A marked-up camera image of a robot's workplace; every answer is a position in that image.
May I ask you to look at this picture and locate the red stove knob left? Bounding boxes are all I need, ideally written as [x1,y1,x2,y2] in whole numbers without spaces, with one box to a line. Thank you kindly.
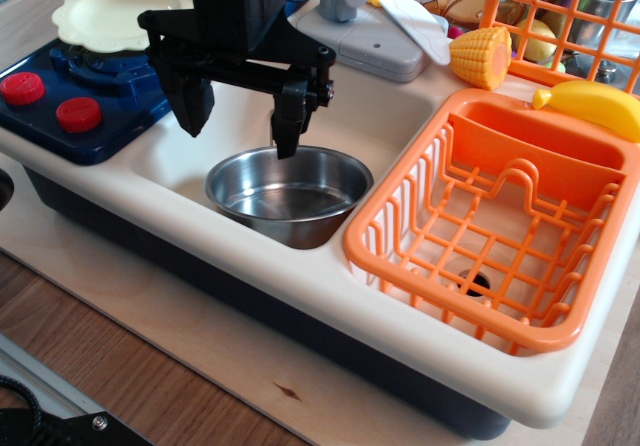
[1,72,46,106]

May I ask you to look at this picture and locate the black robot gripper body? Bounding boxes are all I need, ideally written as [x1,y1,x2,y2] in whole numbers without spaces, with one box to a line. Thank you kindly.
[138,0,336,111]

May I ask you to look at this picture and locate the yellow toy potato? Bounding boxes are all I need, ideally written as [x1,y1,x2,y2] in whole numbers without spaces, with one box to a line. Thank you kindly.
[512,19,557,63]

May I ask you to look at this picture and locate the steel pot in background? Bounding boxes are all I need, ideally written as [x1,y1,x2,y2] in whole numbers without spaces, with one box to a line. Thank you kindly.
[536,0,639,47]

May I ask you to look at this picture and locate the cream toy sink unit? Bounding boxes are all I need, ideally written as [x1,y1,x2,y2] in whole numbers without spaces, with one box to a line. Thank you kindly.
[1,66,639,439]

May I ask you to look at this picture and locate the orange plastic drying rack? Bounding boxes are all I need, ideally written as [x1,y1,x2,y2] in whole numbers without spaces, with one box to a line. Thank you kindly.
[343,89,639,355]

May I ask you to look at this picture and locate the yellow toy banana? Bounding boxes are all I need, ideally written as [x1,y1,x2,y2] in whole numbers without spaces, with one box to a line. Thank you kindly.
[531,80,639,143]

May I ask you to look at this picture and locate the blue toy stove top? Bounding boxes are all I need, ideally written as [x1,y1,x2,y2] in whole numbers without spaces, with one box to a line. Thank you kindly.
[1,35,170,165]

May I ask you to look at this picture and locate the red stove knob right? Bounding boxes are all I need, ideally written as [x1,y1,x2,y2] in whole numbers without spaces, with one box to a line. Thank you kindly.
[56,97,103,134]

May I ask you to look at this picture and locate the cream scalloped plastic plate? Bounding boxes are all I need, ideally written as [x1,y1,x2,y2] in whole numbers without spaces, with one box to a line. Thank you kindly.
[51,0,193,54]

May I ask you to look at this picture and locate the small stainless steel pan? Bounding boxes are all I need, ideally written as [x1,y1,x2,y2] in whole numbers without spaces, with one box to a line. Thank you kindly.
[203,120,374,250]

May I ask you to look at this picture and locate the black braided cable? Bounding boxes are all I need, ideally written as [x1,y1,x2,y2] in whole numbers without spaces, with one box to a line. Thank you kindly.
[0,375,44,446]

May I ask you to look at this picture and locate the grey toy faucet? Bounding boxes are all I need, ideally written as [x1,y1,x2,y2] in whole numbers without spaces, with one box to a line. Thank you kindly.
[291,0,430,83]

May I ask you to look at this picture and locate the black metal bracket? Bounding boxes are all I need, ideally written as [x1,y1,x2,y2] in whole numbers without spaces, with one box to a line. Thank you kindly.
[27,412,152,446]

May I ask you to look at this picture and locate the yellow toy corn cob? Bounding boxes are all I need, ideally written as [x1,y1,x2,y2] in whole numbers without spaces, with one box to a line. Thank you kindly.
[449,26,512,91]

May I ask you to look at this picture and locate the orange wire basket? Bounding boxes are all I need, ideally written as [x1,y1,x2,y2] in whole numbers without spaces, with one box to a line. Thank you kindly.
[480,0,639,95]

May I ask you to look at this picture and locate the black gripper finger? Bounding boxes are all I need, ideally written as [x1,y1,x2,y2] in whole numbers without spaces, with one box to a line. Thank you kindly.
[271,79,312,159]
[155,60,215,137]

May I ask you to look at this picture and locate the white toy knife yellow handle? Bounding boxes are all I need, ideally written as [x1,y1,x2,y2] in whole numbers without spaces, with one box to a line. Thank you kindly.
[369,0,451,66]

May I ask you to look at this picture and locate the red stove knob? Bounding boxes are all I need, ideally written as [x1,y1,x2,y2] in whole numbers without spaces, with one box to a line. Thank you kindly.
[56,97,103,134]
[1,72,46,106]

